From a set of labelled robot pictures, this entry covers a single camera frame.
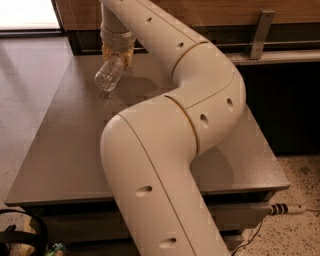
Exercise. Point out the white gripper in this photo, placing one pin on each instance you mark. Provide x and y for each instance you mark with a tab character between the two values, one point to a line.
117	40

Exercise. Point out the clear plastic water bottle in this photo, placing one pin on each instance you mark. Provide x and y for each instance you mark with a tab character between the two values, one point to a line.
110	73

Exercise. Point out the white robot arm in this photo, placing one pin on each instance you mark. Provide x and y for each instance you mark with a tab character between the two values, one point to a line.
146	150

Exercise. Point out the grey drawer cabinet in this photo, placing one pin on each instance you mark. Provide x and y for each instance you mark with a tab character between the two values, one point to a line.
62	179

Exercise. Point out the green packet on floor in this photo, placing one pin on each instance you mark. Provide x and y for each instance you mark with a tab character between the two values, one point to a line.
56	249

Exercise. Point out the striped black white connector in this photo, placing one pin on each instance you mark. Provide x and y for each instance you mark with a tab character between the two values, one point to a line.
287	209

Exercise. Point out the metal rail bar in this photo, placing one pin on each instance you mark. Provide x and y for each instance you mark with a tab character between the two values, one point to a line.
95	48

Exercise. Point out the right metal wall bracket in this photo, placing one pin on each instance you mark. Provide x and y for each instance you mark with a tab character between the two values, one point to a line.
260	34

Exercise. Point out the black strap bag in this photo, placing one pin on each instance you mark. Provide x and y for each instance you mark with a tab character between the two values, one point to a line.
38	241

